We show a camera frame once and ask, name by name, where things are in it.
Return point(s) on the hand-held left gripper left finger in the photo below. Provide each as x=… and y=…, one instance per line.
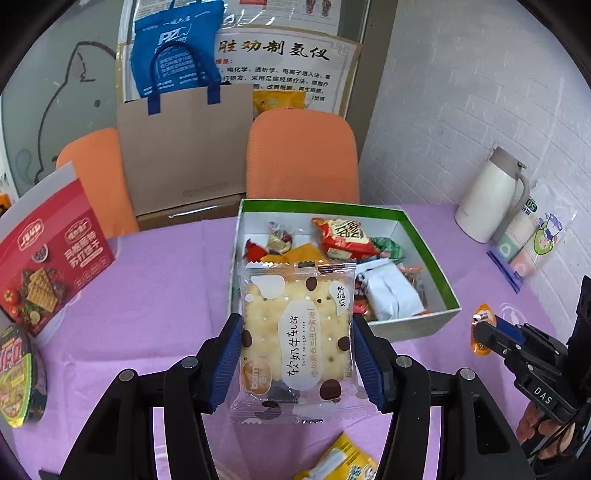
x=226, y=364

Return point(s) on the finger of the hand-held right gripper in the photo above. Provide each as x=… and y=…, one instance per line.
x=512, y=332
x=494, y=339

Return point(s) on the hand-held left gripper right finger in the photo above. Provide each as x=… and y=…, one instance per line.
x=369, y=369

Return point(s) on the orange jelly cup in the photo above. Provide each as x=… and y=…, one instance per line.
x=480, y=332

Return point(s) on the green cardboard box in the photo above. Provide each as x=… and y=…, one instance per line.
x=415, y=327

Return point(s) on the dotted cracker packet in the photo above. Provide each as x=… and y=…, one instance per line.
x=295, y=332

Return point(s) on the red snack packet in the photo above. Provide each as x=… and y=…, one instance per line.
x=255, y=251

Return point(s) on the clear packet brown snacks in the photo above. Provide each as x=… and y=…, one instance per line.
x=413, y=284

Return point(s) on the person's right hand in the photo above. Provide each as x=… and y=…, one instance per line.
x=554, y=438

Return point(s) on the orange clear snack packet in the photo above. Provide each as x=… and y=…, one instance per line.
x=364, y=310

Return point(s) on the white silver packet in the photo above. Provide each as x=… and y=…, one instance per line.
x=392, y=293

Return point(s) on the paper cup pack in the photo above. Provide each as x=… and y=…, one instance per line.
x=531, y=244

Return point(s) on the yellow chips packet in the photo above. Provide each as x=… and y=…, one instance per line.
x=341, y=461

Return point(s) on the purple tablecloth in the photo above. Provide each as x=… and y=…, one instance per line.
x=152, y=286

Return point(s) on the red white chips packet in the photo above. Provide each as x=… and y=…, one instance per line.
x=344, y=237

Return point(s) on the white thermos jug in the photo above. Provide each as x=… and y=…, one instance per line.
x=485, y=198

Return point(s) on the clear egg tart packet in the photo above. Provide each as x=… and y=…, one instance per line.
x=279, y=237

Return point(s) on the red cracker box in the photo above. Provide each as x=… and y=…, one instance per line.
x=51, y=267

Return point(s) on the instant noodle bowl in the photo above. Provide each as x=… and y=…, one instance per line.
x=18, y=378

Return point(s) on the brown paper bag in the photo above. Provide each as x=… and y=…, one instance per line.
x=184, y=152

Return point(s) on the orange chair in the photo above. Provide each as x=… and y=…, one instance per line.
x=101, y=175
x=304, y=157

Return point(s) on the yellow plastic packet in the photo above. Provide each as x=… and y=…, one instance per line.
x=277, y=100

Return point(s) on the white text poster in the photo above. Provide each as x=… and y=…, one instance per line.
x=295, y=64

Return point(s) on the blue tote bag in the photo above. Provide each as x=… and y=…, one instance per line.
x=175, y=50

